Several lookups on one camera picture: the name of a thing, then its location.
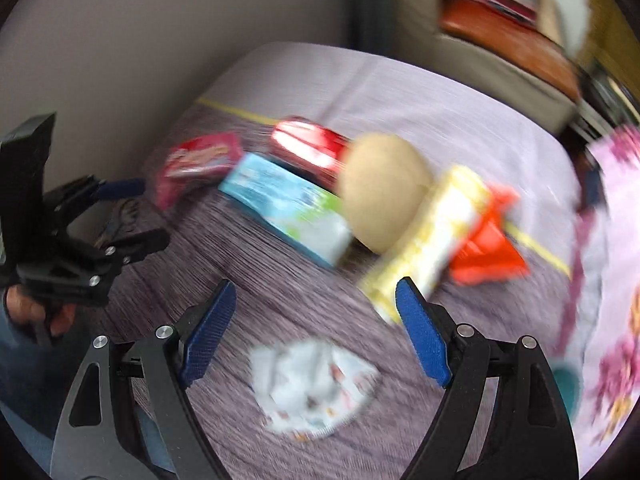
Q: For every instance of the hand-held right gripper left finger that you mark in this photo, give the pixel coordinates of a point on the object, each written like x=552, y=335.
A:
x=210, y=330

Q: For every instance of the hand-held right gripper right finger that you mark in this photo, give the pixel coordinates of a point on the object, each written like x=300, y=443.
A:
x=422, y=335

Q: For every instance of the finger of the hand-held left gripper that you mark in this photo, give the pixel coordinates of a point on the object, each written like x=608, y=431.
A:
x=145, y=242
x=122, y=188

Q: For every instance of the red snack packet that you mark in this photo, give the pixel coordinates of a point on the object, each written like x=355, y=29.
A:
x=200, y=157

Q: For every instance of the yellow snack wrapper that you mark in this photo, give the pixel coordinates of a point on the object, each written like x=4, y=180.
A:
x=430, y=240

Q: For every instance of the orange snack wrapper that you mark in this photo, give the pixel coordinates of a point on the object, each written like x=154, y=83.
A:
x=485, y=255

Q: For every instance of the white wrapper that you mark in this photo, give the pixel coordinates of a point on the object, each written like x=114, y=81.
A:
x=300, y=385

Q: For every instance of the light blue carton box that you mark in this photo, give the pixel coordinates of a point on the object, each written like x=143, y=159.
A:
x=285, y=205

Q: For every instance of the pink paper cup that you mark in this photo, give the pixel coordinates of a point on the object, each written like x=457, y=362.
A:
x=380, y=190

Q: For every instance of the teal plastic bin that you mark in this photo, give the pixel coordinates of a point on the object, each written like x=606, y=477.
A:
x=567, y=390

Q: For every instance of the red drink can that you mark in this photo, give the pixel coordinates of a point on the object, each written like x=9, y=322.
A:
x=305, y=147

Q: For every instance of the person's left forearm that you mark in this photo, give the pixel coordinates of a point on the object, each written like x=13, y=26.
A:
x=25, y=385

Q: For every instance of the person's left hand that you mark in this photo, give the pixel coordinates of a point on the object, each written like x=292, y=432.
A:
x=22, y=307

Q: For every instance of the blue grey cloth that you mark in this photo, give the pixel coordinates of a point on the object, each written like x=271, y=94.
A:
x=155, y=440

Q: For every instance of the pink floral blanket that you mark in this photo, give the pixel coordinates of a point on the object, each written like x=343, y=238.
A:
x=615, y=260

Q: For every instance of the purple striped tablecloth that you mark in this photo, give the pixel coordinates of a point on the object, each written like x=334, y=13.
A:
x=310, y=90

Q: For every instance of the cream and orange sofa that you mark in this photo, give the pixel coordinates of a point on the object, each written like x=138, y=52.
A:
x=500, y=55

